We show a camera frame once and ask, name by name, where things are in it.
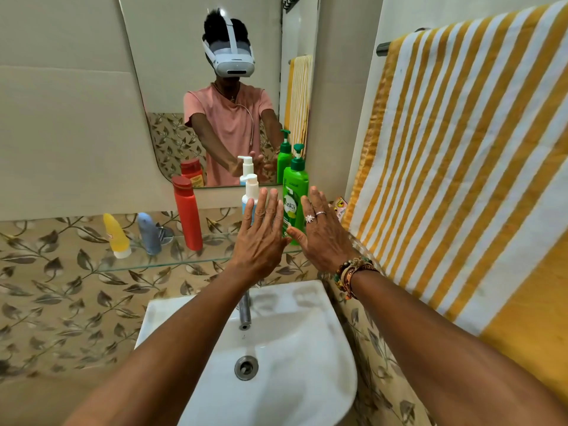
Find person's left hand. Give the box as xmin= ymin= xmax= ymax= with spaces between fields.
xmin=228 ymin=187 xmax=292 ymax=284

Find person's right hand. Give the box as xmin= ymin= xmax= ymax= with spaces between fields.
xmin=286 ymin=186 xmax=361 ymax=274

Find person's right forearm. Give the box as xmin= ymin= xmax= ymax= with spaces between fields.
xmin=351 ymin=270 xmax=568 ymax=426

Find person's left forearm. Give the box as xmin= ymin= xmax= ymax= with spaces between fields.
xmin=63 ymin=267 xmax=268 ymax=426

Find white pump bottle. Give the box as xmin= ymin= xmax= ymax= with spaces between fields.
xmin=239 ymin=173 xmax=261 ymax=227

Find green pump bottle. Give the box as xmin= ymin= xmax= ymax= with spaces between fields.
xmin=281 ymin=143 xmax=310 ymax=246

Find red plastic bottle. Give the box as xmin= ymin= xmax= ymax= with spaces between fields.
xmin=172 ymin=175 xmax=204 ymax=252

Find chrome tap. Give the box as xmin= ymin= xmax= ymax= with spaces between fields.
xmin=238 ymin=289 xmax=253 ymax=331

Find blue-grey plastic tube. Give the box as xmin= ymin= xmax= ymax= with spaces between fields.
xmin=136 ymin=212 xmax=162 ymax=257

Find white ceramic sink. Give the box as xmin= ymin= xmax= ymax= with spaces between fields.
xmin=134 ymin=280 xmax=358 ymax=426

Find metal sink drain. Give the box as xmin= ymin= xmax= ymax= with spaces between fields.
xmin=234 ymin=355 xmax=260 ymax=381

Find yellow plastic tube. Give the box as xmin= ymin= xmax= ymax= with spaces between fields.
xmin=103 ymin=213 xmax=132 ymax=260

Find yellow white striped towel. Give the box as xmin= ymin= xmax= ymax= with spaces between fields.
xmin=341 ymin=0 xmax=568 ymax=407

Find multicoloured beaded bracelets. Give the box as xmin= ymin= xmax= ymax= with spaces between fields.
xmin=333 ymin=257 xmax=381 ymax=301

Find glass wall shelf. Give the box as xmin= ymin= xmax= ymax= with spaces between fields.
xmin=95 ymin=231 xmax=308 ymax=274

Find chrome towel rail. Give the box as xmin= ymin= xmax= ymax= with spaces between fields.
xmin=376 ymin=27 xmax=432 ymax=57

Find wall mirror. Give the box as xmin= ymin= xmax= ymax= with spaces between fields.
xmin=117 ymin=0 xmax=322 ymax=190

